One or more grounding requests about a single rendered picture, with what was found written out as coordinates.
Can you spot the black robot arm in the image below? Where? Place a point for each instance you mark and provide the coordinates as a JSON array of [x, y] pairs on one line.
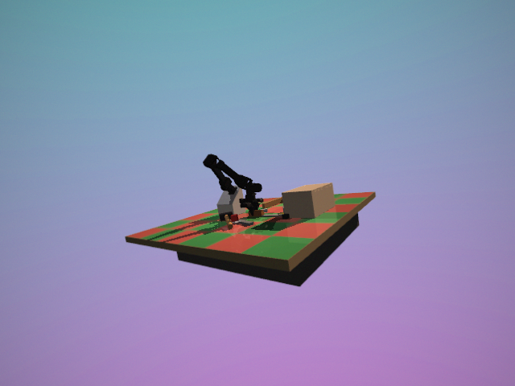
[[225, 182]]

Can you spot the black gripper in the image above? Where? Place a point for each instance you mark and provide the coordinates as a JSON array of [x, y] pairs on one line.
[[252, 203]]

